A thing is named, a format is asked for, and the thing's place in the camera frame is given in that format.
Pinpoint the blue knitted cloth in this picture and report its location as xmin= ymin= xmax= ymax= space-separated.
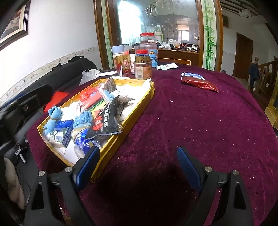
xmin=73 ymin=111 xmax=93 ymax=128

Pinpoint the red plastic bag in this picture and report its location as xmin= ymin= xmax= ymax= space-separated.
xmin=79 ymin=87 xmax=102 ymax=102

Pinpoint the yellow green cloth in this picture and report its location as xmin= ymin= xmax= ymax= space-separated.
xmin=88 ymin=99 xmax=106 ymax=113

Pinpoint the black crab snack packet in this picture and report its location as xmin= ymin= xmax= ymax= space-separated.
xmin=86 ymin=96 xmax=122 ymax=139

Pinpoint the steel wool scrubber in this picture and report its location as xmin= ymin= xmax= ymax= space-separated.
xmin=103 ymin=77 xmax=117 ymax=93

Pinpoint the white soft cloth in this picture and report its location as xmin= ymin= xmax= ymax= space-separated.
xmin=116 ymin=79 xmax=151 ymax=104

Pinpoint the black sofa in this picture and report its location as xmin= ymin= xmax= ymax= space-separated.
xmin=1 ymin=56 xmax=97 ymax=198

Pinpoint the white plastic bag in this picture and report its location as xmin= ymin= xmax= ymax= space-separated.
xmin=79 ymin=69 xmax=101 ymax=86

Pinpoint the yellow gift box tray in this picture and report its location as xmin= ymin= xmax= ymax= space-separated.
xmin=37 ymin=77 xmax=155 ymax=182

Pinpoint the maroon velvet tablecloth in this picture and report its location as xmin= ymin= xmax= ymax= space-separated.
xmin=26 ymin=63 xmax=278 ymax=226

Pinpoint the white blue lidded tub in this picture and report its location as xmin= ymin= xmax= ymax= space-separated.
xmin=111 ymin=45 xmax=124 ymax=68

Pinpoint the red cigarette carton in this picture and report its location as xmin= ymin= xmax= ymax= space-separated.
xmin=115 ymin=54 xmax=132 ymax=77

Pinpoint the red foil packet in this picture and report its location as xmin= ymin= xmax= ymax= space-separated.
xmin=181 ymin=76 xmax=219 ymax=93

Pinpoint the orange label jar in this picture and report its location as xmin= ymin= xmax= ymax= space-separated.
xmin=133 ymin=49 xmax=152 ymax=80

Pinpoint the person in dark clothes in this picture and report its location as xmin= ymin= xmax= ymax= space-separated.
xmin=249 ymin=57 xmax=260 ymax=92

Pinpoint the blue white sachet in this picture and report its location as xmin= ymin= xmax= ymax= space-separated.
xmin=181 ymin=72 xmax=205 ymax=80

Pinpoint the blue label plastic jar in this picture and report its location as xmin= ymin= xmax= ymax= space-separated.
xmin=140 ymin=42 xmax=158 ymax=68

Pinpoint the red lid clear jar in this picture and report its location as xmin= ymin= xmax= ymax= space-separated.
xmin=140 ymin=33 xmax=156 ymax=44

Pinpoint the white paper card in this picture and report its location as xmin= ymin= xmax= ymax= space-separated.
xmin=157 ymin=63 xmax=179 ymax=70

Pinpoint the brown wooden door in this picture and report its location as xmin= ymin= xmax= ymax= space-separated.
xmin=233 ymin=33 xmax=254 ymax=81

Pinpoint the wooden framed mirror cabinet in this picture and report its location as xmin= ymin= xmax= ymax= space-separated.
xmin=93 ymin=1 xmax=224 ymax=71

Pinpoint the framed wall picture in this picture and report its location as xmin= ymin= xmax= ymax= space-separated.
xmin=1 ymin=1 xmax=30 ymax=50

